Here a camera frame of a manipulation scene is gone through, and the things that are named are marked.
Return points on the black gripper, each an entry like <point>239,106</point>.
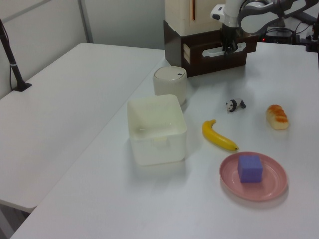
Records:
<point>229,35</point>

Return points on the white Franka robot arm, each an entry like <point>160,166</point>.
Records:
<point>256,17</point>

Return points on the brown drawer cabinet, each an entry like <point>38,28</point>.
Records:
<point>174,49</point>

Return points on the black electronics box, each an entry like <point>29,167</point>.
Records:
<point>276,35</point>

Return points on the toy panda figure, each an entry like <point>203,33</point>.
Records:
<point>235,103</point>

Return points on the cream appliance with copper strip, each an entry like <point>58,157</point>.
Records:
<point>178,15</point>

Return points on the white lidded trash can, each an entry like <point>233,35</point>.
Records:
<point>170,84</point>

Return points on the black clamp stand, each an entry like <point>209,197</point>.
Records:
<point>312,39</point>

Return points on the toy bread loaf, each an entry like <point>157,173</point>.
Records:
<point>277,117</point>

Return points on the yellow banana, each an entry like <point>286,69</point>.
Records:
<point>216,137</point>

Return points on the cream plastic box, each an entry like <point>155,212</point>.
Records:
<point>157,124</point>

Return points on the purple cube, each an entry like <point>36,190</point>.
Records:
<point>250,169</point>

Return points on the pink plate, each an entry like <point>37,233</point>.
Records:
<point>271,184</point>

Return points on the grey partition frame post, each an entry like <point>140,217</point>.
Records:
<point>86,20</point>

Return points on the black camera stand pole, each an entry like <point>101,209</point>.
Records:
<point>10,54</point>

